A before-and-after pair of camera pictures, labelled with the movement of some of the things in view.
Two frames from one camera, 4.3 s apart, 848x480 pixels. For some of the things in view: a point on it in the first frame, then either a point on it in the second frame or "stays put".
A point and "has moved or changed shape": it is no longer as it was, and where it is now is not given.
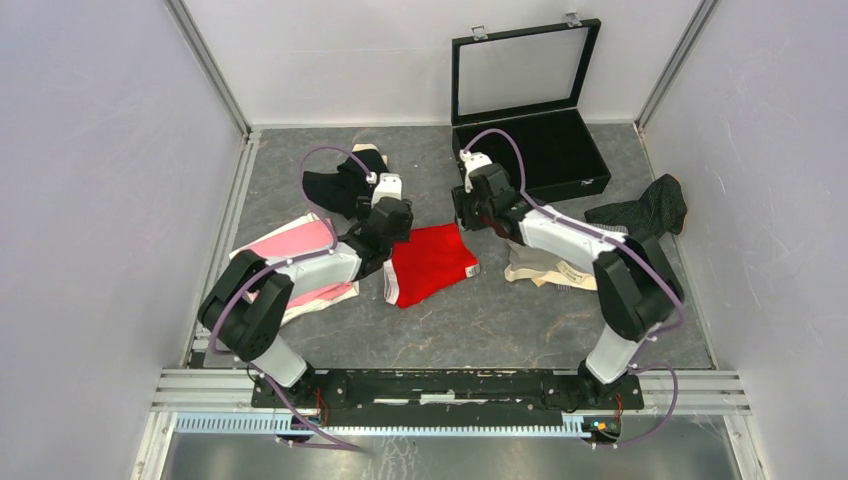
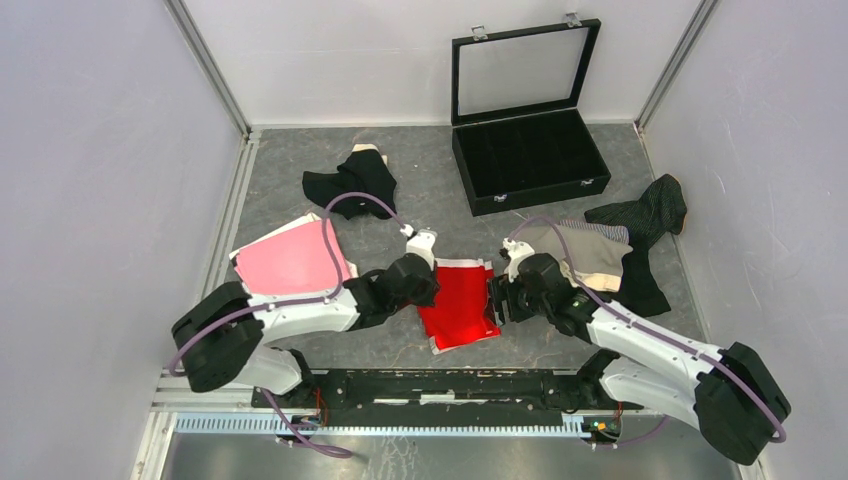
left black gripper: (363, 208) to (432, 287)
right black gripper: (463, 217) to (499, 289)
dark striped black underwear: (661, 208) stays put
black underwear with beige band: (339, 191) stays put
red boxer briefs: (435, 257) has moved or changed shape
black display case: (527, 82) stays put
